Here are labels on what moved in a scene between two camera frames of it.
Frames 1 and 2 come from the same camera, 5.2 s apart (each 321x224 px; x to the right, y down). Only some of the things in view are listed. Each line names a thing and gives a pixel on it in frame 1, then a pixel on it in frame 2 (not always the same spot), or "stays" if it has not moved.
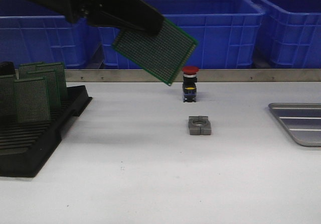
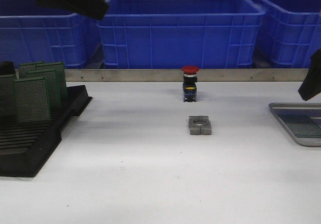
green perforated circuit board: x=32 y=100 stays
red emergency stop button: x=189 y=88 stays
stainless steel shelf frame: x=204 y=75 stays
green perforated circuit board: x=163 y=55 -> x=302 y=126
